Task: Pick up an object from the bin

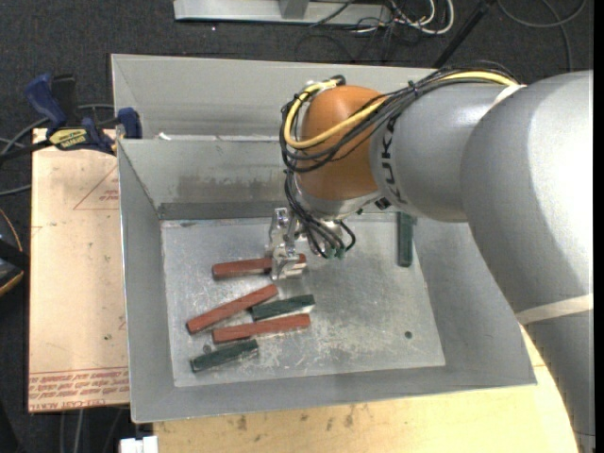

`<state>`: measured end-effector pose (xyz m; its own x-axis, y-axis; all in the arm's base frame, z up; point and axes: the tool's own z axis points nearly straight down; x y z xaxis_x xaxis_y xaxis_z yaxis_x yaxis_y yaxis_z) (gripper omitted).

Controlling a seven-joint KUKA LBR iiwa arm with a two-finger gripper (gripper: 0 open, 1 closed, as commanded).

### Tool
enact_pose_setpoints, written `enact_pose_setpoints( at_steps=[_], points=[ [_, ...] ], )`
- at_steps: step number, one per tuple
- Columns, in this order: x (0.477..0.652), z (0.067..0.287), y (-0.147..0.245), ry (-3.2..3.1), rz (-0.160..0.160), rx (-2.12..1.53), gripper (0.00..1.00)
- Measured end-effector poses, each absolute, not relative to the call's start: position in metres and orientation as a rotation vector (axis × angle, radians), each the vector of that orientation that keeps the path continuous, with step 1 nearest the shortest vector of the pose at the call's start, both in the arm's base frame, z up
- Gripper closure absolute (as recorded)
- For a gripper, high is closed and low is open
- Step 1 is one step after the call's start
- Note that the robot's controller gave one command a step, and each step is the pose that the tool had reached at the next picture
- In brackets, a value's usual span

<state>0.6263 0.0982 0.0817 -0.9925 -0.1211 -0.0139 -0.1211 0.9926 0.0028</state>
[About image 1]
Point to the red-brown block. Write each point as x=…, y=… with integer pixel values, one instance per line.
x=231, y=309
x=240, y=268
x=262, y=328

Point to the dark green flat block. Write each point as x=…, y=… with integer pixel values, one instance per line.
x=224, y=356
x=283, y=307
x=405, y=243

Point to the grey metal bin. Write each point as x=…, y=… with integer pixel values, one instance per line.
x=377, y=309

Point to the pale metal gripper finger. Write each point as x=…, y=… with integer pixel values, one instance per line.
x=297, y=266
x=278, y=268

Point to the black cylinder on white bracket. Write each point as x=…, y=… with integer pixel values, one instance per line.
x=382, y=203

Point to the brown cardboard board red print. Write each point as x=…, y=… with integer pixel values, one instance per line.
x=75, y=262

